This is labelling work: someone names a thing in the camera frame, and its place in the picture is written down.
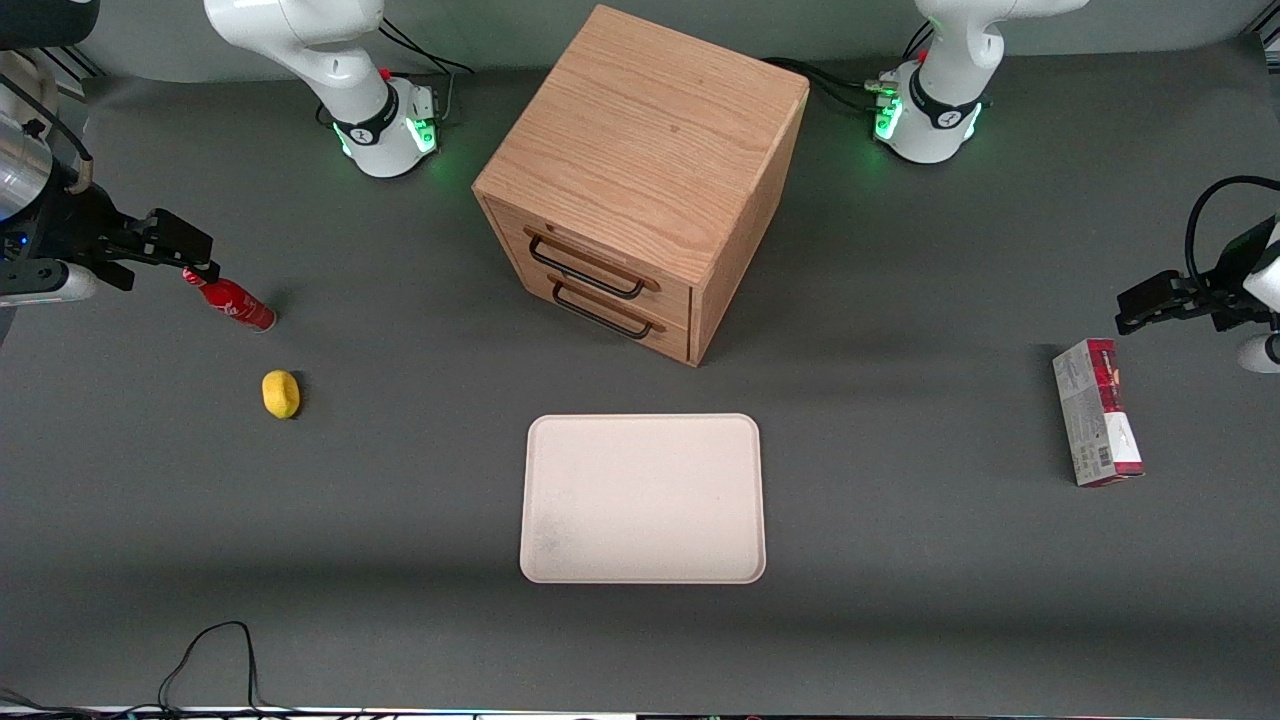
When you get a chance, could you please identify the black right arm base cables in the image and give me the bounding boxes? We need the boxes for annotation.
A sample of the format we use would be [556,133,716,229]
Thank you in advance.
[378,14,477,129]

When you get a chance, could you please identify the beige rectangular tray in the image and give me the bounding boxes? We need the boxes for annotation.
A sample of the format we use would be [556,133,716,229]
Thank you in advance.
[519,413,768,585]

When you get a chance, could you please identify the black looped gripper cable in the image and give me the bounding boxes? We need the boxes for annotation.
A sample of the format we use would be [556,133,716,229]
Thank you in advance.
[1184,175,1280,293]

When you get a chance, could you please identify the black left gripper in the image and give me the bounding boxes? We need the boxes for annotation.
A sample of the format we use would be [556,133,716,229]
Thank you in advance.
[1116,214,1280,336]

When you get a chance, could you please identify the grey and red carton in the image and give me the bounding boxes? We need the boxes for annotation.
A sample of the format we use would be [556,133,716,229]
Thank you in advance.
[1051,338,1146,488]

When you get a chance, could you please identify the wooden two-drawer cabinet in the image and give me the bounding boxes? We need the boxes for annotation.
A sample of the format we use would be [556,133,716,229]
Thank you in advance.
[471,4,811,368]

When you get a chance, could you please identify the black left arm base cables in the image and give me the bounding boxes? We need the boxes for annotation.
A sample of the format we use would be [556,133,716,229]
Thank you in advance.
[762,18,935,117]

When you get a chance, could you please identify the aluminium frame rail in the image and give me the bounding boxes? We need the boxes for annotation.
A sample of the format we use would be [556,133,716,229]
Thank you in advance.
[38,44,109,83]

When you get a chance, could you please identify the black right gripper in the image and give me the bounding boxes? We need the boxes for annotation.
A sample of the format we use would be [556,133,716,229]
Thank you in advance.
[0,184,222,293]

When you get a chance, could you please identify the yellow lemon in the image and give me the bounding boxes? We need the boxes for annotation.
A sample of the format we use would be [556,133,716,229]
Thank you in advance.
[262,369,302,420]

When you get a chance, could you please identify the black wire drawer handle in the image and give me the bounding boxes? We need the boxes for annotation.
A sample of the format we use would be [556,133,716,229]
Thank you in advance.
[526,234,648,301]
[551,282,655,341]

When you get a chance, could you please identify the black looped table-edge cable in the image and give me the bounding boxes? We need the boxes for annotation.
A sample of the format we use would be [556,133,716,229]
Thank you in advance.
[158,620,269,715]

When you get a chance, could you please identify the black arm base cables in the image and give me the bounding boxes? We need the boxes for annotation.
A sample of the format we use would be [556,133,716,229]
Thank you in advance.
[762,18,935,117]
[378,14,477,129]

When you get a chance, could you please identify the red soda can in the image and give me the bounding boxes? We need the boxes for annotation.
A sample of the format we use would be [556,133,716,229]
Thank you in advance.
[182,266,277,333]

